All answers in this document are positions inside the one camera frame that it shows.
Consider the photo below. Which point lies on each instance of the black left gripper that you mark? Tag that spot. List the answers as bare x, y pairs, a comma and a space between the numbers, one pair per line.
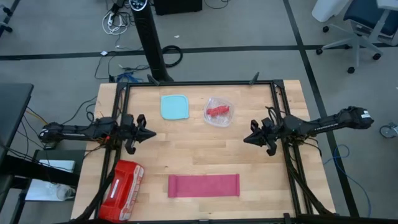
129, 132

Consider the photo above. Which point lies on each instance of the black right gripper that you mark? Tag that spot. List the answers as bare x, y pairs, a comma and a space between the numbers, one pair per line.
270, 132

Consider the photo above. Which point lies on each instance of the clear plastic container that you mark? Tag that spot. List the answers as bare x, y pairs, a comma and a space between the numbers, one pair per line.
228, 123

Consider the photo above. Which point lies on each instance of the light blue container lid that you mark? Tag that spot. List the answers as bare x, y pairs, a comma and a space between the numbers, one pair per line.
174, 107

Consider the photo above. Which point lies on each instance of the clear zipper bag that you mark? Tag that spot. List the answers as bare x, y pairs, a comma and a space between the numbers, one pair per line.
217, 110
220, 102

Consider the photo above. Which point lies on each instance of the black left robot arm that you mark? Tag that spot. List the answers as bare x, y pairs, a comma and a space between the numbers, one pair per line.
77, 130

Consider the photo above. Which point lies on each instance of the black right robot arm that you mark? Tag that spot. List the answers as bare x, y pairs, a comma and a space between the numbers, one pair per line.
326, 124

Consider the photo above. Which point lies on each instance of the red first aid case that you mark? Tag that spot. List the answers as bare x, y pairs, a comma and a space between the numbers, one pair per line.
121, 189

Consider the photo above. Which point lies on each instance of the white paper scrap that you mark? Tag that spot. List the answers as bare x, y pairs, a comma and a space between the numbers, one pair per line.
104, 53

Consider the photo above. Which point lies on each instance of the black tower fan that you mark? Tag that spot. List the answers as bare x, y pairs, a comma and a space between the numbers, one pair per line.
149, 40

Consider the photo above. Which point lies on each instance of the clear glass jar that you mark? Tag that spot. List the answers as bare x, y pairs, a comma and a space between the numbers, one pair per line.
66, 192

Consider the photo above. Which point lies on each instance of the black stand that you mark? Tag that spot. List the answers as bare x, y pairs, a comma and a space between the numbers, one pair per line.
37, 170

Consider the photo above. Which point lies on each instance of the white paper sheet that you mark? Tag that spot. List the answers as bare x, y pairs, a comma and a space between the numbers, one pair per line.
40, 191

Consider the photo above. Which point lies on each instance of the grey caster wheel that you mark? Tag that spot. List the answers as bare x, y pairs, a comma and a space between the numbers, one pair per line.
387, 131

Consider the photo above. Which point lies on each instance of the black box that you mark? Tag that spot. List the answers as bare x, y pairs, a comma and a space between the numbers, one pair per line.
177, 6

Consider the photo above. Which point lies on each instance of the black desk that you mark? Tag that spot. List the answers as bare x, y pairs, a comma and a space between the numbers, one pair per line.
12, 109

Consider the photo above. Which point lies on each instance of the white waste bin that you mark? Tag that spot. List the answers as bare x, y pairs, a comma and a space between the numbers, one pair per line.
329, 9

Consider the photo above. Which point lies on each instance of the blue seat office chair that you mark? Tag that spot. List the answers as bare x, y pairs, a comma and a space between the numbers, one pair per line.
370, 15

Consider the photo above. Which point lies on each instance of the black chair base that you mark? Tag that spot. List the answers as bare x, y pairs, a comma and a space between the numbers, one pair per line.
7, 12

